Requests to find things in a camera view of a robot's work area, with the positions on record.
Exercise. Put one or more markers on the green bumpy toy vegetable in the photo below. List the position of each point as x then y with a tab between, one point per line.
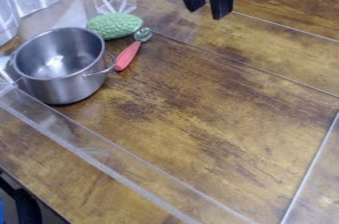
114	25

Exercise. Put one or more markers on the clear acrylic table barrier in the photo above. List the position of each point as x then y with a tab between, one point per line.
215	132

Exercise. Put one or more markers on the stainless steel pot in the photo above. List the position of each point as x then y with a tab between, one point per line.
63	64

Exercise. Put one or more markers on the black table leg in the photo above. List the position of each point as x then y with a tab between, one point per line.
29	209

